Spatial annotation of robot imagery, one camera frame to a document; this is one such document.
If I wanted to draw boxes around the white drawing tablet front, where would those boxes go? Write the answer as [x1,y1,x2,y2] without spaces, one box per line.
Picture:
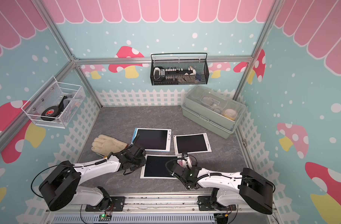
[140,155,180,179]

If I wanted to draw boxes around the white drawing tablet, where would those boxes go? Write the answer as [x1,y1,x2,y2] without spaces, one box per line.
[140,155,180,179]
[173,133,212,155]

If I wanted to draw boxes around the pink cleaning cloth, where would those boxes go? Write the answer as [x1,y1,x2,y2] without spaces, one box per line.
[177,159,192,169]

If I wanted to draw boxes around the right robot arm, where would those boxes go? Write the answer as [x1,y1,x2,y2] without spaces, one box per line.
[165,158,276,215]

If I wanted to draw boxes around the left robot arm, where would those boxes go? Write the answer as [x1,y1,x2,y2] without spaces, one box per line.
[39,144,146,211]

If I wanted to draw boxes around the blue framed drawing tablet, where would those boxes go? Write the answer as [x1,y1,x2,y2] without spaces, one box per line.
[132,128,171,152]

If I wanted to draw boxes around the white drawing tablet right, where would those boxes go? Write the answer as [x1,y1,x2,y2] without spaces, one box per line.
[173,133,212,155]

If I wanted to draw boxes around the beige work glove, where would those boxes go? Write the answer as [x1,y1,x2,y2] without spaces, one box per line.
[91,134,128,156]

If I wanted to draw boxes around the green translucent storage box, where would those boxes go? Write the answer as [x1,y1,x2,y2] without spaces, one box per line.
[181,86,246,139]

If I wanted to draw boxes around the black tape roll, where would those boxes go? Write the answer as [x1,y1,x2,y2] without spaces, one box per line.
[41,106,60,121]

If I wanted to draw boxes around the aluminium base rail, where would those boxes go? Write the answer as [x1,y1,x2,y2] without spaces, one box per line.
[41,192,282,224]

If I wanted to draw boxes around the clear acrylic wall bin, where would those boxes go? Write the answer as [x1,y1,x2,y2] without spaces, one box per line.
[21,77,85,129]

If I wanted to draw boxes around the black wire mesh basket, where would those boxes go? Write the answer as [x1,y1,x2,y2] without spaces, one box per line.
[150,52,209,85]

